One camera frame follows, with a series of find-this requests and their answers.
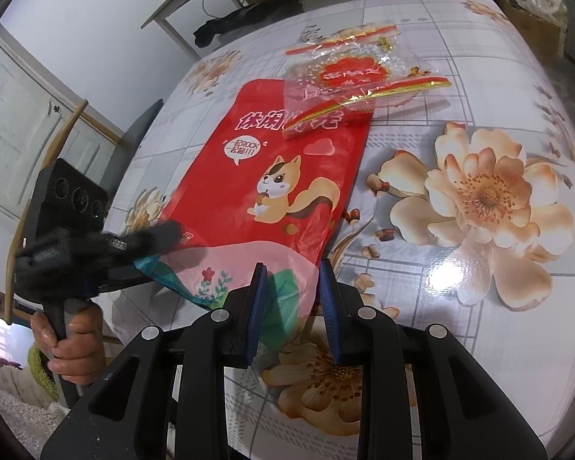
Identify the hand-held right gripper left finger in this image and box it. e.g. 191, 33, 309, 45
41, 263, 269, 460

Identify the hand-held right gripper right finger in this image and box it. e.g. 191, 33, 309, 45
316, 259, 547, 460

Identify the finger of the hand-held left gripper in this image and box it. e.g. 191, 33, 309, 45
102, 219, 184, 263

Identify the red squirrel snack pouch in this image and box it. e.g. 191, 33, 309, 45
134, 80, 372, 319

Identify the person's left hand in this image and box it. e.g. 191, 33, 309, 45
31, 303, 107, 386

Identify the printed beige cloth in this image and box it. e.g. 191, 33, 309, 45
0, 283, 34, 379

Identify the white panelled door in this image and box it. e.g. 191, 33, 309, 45
0, 29, 125, 231

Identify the black clothing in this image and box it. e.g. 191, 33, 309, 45
193, 7, 264, 49

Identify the grey-framed wooden desk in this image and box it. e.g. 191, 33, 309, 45
141, 0, 413, 63

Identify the clear red-printed snack wrapper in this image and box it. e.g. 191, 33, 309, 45
283, 24, 453, 142

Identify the brown cardboard box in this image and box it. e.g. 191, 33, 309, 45
501, 0, 564, 65

